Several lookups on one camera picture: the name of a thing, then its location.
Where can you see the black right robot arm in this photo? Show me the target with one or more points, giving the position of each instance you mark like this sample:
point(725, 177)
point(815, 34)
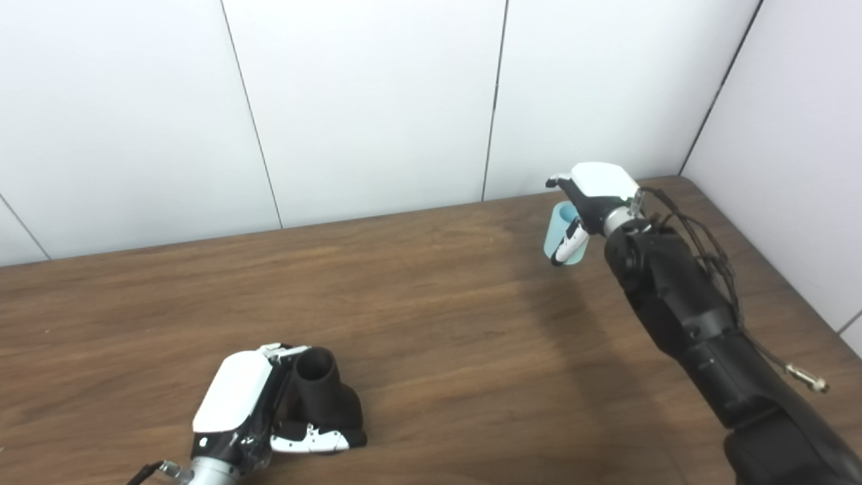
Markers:
point(693, 316)

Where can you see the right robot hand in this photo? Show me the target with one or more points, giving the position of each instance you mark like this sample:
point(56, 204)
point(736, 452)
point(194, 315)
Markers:
point(603, 182)

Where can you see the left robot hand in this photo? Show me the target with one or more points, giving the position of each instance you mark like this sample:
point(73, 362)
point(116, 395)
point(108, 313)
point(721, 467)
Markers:
point(232, 391)

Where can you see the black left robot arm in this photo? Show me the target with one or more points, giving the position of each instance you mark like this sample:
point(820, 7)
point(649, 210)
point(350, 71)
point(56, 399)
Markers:
point(212, 473)

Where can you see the black nozzle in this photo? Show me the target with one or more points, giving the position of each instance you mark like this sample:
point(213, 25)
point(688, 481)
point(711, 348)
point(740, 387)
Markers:
point(323, 397)

